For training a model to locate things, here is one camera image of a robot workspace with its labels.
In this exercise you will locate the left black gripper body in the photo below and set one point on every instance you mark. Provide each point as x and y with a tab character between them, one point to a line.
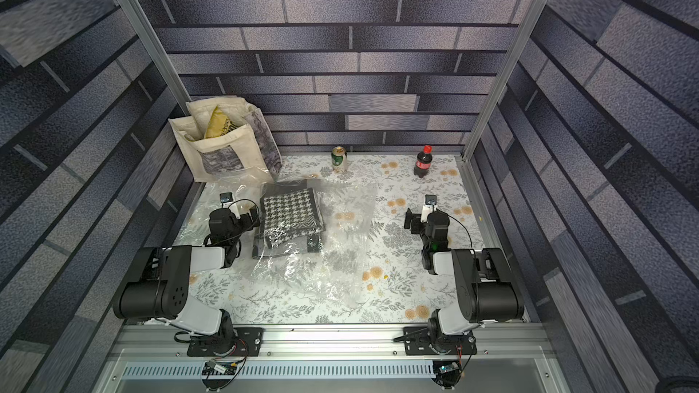
247	217

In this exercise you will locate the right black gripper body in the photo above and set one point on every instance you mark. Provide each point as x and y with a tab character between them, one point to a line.
413	221

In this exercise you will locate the black white houndstooth scarf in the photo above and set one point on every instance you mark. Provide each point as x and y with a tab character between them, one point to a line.
290	215

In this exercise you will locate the clear plastic vacuum bag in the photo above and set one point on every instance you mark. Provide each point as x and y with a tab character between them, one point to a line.
336	254

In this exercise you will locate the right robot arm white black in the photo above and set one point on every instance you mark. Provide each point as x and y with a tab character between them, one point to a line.
484	283

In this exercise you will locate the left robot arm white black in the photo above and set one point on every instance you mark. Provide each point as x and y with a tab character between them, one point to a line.
156	285

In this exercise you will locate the cream canvas tote bag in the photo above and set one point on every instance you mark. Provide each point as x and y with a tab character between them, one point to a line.
252	145

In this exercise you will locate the cola bottle red cap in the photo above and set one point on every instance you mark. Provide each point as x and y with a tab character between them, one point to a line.
423	162

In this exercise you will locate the yellow snack packet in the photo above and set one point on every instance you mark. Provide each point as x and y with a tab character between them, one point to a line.
220	124

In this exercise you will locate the green beverage can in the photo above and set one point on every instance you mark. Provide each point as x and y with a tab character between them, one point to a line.
339	159

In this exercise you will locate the left circuit board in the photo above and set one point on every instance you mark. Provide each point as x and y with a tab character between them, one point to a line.
219	368

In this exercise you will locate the circuit board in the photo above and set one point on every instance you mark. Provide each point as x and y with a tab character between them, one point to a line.
447	374
219	368

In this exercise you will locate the right circuit board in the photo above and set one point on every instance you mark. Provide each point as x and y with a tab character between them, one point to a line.
447	374

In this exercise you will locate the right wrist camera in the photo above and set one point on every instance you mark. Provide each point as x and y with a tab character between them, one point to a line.
429	206

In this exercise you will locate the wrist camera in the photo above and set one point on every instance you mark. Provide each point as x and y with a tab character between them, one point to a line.
227	201
429	206

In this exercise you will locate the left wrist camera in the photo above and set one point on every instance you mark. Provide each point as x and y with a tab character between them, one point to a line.
227	201

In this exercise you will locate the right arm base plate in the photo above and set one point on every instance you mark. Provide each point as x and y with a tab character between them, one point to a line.
417	341

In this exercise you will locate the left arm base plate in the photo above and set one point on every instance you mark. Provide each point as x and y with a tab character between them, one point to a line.
236	342

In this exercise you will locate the aluminium front rail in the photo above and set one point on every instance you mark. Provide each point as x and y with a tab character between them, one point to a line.
507	341

